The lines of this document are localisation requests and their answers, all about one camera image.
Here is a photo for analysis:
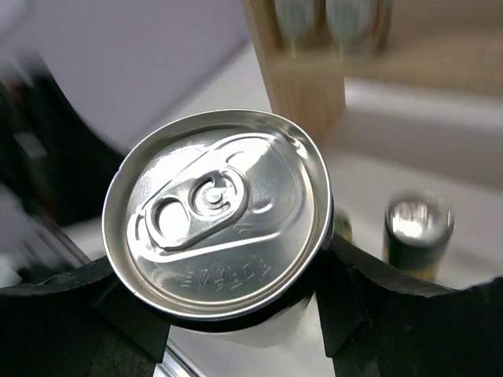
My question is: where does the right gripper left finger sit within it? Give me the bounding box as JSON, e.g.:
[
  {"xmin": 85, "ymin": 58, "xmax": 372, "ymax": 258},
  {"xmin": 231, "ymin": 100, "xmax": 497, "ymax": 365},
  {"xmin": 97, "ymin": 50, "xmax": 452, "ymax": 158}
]
[{"xmin": 1, "ymin": 258, "xmax": 169, "ymax": 376}]

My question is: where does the green glass bottle rear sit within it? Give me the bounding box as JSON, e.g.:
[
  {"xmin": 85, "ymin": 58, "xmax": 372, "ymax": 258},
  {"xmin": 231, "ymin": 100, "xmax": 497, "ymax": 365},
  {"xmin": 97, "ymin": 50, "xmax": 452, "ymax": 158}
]
[{"xmin": 333, "ymin": 210, "xmax": 353, "ymax": 243}]

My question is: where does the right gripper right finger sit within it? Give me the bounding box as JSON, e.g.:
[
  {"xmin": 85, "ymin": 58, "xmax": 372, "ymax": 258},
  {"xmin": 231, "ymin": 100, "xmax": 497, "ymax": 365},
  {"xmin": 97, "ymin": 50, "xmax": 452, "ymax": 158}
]
[{"xmin": 316, "ymin": 236, "xmax": 502, "ymax": 376}]

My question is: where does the clear glass bottle left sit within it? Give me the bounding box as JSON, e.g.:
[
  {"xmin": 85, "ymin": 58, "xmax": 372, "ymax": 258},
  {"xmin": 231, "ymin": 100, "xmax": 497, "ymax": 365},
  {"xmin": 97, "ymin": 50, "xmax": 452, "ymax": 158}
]
[{"xmin": 274, "ymin": 0, "xmax": 319, "ymax": 55}]

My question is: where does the clear glass bottle right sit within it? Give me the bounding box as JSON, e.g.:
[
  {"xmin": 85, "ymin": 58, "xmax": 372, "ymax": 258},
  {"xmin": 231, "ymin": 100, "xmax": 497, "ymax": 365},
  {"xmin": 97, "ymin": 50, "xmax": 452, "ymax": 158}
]
[{"xmin": 325, "ymin": 0, "xmax": 380, "ymax": 59}]

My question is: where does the black yellow soda can front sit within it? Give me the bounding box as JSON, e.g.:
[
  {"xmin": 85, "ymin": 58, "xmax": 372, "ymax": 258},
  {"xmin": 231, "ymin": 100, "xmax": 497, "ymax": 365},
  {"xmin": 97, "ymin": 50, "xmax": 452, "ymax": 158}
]
[{"xmin": 383, "ymin": 189, "xmax": 455, "ymax": 281}]

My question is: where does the black yellow soda can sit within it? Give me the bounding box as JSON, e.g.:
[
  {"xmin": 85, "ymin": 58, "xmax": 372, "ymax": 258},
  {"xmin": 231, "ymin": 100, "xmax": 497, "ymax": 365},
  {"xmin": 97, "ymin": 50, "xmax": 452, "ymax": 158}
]
[
  {"xmin": 383, "ymin": 189, "xmax": 455, "ymax": 281},
  {"xmin": 101, "ymin": 109, "xmax": 333, "ymax": 348}
]

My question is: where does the wooden two-tier shelf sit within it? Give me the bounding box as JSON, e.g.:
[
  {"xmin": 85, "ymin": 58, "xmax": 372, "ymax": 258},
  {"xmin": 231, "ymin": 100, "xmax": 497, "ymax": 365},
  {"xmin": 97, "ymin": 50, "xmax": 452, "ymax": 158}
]
[{"xmin": 242, "ymin": 1, "xmax": 502, "ymax": 141}]

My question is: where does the clear glass bottle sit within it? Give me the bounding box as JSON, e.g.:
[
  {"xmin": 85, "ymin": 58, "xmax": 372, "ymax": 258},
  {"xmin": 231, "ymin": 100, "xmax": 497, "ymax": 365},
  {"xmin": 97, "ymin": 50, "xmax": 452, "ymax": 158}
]
[
  {"xmin": 274, "ymin": 0, "xmax": 319, "ymax": 55},
  {"xmin": 325, "ymin": 0, "xmax": 380, "ymax": 59}
]

